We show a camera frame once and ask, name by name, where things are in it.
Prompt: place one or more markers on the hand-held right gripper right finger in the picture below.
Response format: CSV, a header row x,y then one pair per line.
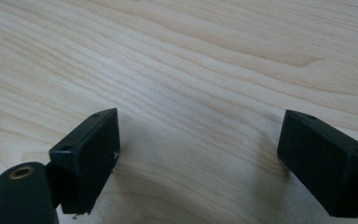
x,y
320,161

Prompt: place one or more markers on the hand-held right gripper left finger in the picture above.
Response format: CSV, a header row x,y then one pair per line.
x,y
87,158

